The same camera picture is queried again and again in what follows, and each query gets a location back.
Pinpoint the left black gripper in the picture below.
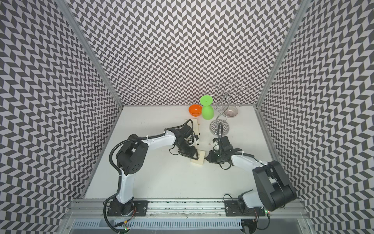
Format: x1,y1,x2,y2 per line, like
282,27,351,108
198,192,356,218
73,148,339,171
175,140,199,160

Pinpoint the cream jewelry box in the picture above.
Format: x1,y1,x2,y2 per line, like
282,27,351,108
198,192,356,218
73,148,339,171
191,119,200,137
192,135,199,146
191,150,206,166

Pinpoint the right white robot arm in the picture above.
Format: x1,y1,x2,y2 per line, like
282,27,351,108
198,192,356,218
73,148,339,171
206,123,297,215

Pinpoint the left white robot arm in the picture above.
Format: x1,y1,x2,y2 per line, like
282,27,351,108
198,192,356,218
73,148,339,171
103,119,199,216

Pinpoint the silver jewelry stand front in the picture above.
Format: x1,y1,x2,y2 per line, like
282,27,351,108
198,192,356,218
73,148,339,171
209,101,231,136

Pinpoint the green plastic stand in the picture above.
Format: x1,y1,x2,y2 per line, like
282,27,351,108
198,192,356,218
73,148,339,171
200,95,214,120

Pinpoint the orange bowl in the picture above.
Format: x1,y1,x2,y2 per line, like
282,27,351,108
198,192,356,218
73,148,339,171
189,104,202,117

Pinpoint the silver wire jewelry tree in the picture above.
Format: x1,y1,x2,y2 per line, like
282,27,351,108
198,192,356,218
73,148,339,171
210,84,249,119

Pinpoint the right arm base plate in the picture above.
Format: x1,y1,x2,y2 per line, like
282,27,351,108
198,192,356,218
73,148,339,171
224,200,266,217

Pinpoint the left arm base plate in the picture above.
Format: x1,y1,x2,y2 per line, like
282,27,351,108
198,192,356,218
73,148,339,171
106,199,149,217

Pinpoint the aluminium mounting rail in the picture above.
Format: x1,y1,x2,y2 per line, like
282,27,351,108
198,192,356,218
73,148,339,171
62,198,310,219

